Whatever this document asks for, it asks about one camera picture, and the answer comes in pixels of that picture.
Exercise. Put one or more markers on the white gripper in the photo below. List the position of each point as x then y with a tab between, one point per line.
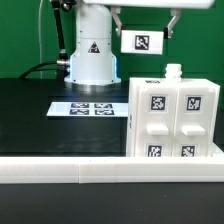
175	13

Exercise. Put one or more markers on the white cabinet top block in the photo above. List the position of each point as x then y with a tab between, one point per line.
142	42

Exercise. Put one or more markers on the white cabinet body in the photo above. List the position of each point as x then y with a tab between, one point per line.
173	78

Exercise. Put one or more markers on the white cabinet door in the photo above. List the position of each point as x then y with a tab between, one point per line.
155	121
193	121

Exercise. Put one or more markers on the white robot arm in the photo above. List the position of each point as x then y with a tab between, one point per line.
93	65

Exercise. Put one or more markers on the white L-shaped fence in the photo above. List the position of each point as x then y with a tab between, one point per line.
82	170

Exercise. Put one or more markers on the white marker base plate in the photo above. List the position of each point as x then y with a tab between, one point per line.
87	109

